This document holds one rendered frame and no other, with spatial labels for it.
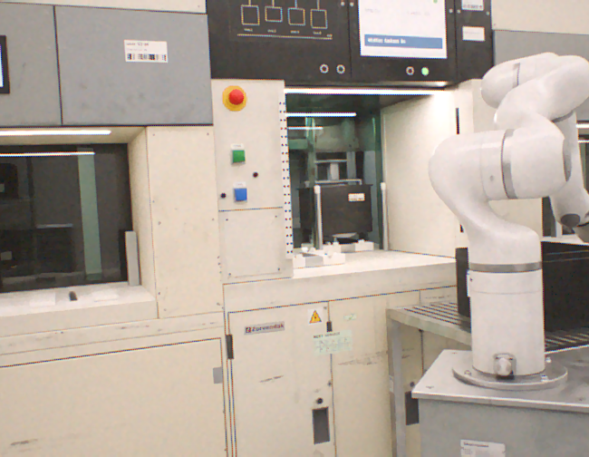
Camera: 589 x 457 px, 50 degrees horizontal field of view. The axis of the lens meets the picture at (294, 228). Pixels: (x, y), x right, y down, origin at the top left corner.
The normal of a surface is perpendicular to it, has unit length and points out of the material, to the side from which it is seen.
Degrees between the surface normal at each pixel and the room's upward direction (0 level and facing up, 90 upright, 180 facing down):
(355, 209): 90
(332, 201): 90
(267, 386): 82
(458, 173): 95
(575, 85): 106
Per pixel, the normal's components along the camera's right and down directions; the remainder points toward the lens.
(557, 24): 0.36, 0.03
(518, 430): -0.40, 0.07
